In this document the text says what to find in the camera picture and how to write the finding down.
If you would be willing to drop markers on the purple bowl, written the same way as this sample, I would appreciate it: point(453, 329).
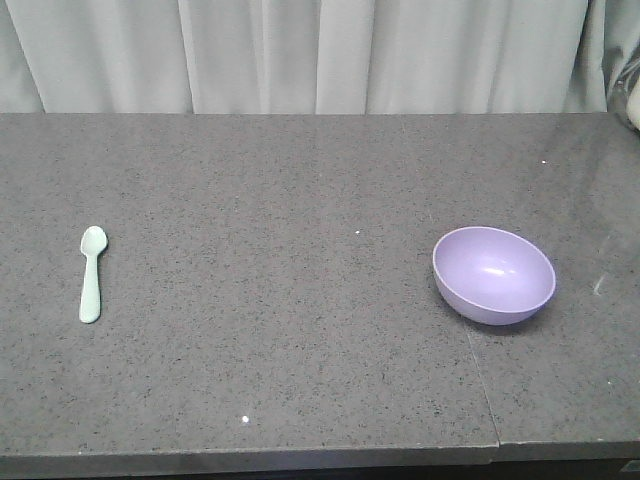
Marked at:
point(492, 276)

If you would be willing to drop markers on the mint green spoon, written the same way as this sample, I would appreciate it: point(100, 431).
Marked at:
point(94, 241)

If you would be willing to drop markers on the grey stone countertop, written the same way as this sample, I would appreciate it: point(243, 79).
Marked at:
point(268, 300)

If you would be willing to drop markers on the white curtain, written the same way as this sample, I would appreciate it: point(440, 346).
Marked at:
point(317, 57)

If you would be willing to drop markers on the white rice cooker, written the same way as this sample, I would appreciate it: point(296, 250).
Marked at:
point(624, 99)

